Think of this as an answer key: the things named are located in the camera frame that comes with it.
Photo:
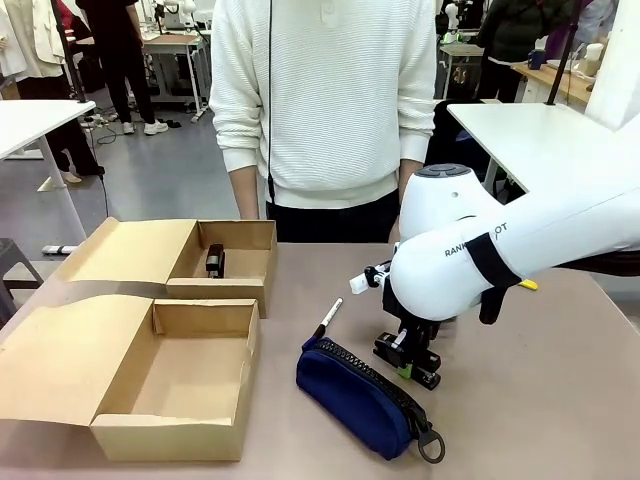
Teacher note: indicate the bystander in dark jacket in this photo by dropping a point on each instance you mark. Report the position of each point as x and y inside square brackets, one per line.
[510, 40]

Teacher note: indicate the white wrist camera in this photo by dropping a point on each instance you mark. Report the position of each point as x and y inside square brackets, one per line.
[362, 284]

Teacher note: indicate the white table with black pole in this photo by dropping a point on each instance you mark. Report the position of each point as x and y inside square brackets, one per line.
[530, 135]

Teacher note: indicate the blue mug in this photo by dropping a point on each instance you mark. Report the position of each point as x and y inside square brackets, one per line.
[537, 60]

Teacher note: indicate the bystander in black clothes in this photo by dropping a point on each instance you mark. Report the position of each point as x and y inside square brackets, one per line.
[127, 60]

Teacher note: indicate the bystander in dark trousers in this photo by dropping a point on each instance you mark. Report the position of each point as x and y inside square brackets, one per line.
[75, 145]

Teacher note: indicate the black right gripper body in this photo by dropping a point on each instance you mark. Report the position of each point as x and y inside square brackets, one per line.
[417, 332]

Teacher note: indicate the white workbench desk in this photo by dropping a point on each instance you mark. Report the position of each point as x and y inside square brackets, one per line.
[172, 47]

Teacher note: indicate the white black marker pen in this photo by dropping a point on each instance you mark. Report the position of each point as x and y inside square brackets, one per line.
[330, 317]

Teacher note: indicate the black stand pole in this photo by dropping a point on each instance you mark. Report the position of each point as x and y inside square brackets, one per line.
[562, 60]
[70, 55]

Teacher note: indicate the white side table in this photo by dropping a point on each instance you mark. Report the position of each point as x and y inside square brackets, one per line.
[30, 122]

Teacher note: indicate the person's right hand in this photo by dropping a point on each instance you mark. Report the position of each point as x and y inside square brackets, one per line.
[246, 195]

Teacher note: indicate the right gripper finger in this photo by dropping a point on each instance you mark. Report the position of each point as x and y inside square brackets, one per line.
[387, 346]
[406, 371]

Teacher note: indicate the grey metal stool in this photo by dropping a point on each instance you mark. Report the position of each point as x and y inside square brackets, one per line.
[15, 265]

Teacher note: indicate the hanging cream coats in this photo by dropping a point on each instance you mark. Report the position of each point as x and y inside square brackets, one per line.
[30, 35]

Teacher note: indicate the blue zip pencil pouch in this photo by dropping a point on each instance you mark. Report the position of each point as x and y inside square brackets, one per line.
[350, 395]

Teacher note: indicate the small yellow object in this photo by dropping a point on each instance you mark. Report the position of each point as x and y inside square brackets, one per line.
[529, 285]

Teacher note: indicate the person's left hand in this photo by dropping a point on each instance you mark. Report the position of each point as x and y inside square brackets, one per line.
[404, 177]

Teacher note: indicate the wooden workbench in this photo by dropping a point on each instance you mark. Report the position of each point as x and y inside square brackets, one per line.
[555, 80]

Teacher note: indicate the black office chair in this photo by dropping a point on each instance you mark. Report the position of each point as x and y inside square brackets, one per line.
[452, 135]

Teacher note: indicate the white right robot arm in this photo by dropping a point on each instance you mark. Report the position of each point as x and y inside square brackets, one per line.
[540, 230]

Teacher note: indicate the open cardboard box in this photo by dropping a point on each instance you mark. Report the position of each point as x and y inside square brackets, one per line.
[60, 360]
[125, 250]

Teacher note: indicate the person in white sweater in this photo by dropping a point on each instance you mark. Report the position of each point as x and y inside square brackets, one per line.
[325, 100]

